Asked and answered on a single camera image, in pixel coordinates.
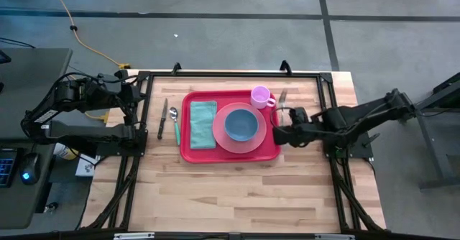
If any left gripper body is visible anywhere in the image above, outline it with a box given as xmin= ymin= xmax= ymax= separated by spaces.
xmin=98 ymin=75 xmax=129 ymax=104

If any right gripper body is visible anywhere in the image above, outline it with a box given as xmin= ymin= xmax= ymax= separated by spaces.
xmin=287 ymin=119 xmax=317 ymax=148

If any silver fork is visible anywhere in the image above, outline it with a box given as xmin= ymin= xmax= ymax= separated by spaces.
xmin=277 ymin=88 xmax=289 ymax=126

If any blue plastic bowl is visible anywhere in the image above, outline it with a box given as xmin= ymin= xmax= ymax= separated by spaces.
xmin=224 ymin=109 xmax=259 ymax=142

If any pink plastic mug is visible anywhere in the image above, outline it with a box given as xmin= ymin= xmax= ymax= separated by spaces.
xmin=250 ymin=86 xmax=277 ymax=110

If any black handled knife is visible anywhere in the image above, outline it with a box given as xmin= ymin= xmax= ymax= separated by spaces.
xmin=157 ymin=98 xmax=169 ymax=141

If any red plastic tray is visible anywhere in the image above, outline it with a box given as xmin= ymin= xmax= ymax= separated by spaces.
xmin=179 ymin=90 xmax=282 ymax=164

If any teal handled spoon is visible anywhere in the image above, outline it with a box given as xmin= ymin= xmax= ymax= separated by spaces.
xmin=169 ymin=106 xmax=182 ymax=147

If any pink plastic plate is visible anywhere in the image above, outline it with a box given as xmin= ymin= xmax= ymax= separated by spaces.
xmin=211 ymin=102 xmax=267 ymax=154

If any teal cloth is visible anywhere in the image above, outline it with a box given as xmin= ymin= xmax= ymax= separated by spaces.
xmin=189 ymin=100 xmax=219 ymax=150

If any yellow white container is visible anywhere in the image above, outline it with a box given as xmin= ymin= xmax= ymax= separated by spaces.
xmin=52 ymin=142 xmax=78 ymax=161

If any white printed card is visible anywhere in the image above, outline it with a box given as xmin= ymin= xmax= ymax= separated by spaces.
xmin=75 ymin=153 xmax=98 ymax=178

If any grey desk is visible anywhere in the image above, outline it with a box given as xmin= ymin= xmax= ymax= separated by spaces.
xmin=0 ymin=47 xmax=73 ymax=230

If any black computer mouse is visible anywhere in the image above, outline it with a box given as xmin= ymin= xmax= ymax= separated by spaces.
xmin=19 ymin=152 xmax=41 ymax=186

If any black metal cart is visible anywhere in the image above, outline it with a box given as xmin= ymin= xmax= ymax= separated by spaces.
xmin=395 ymin=70 xmax=460 ymax=190

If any black keyboard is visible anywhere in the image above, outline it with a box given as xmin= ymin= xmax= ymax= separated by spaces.
xmin=0 ymin=149 xmax=18 ymax=189

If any small black caster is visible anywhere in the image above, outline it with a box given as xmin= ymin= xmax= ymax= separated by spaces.
xmin=42 ymin=201 xmax=60 ymax=214

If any black overhead light bar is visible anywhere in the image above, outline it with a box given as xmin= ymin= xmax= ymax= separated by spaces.
xmin=0 ymin=229 xmax=460 ymax=240

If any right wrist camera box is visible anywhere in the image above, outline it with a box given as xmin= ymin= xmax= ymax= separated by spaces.
xmin=289 ymin=106 xmax=309 ymax=126

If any yellow power cable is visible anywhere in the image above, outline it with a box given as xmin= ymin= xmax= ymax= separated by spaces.
xmin=45 ymin=0 xmax=132 ymax=70

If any black metal table frame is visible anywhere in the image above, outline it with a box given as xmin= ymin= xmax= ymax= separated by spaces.
xmin=77 ymin=60 xmax=389 ymax=234

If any thin black floor cable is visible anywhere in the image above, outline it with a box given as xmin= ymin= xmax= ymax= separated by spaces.
xmin=0 ymin=37 xmax=37 ymax=50

